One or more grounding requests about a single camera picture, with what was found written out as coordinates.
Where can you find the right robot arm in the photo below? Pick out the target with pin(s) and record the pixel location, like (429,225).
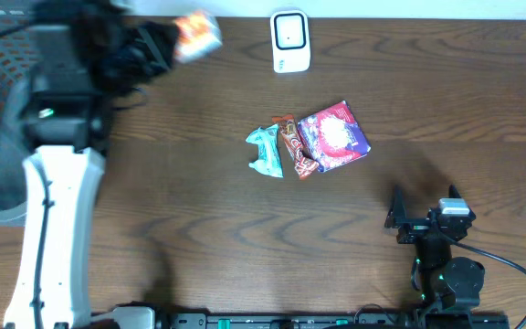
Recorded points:
(449,286)

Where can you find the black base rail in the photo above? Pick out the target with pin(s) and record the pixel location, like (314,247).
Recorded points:
(307,321)

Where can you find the orange tissue pack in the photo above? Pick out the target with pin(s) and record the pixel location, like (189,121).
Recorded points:
(199,35)

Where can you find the white barcode scanner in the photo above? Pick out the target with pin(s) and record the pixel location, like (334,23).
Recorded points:
(290,41)

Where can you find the orange brown candy bar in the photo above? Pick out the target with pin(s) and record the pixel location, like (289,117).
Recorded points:
(303,165)

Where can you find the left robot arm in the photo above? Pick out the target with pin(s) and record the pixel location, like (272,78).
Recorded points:
(67,135)

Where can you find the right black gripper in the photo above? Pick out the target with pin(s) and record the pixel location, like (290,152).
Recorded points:
(419,224)

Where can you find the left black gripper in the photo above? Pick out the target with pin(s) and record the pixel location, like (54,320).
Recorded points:
(154,47)

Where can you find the red purple snack packet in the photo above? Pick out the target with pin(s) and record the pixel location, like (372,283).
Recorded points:
(333,137)

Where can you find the teal white snack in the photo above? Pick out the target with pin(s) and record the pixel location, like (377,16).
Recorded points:
(268,162)

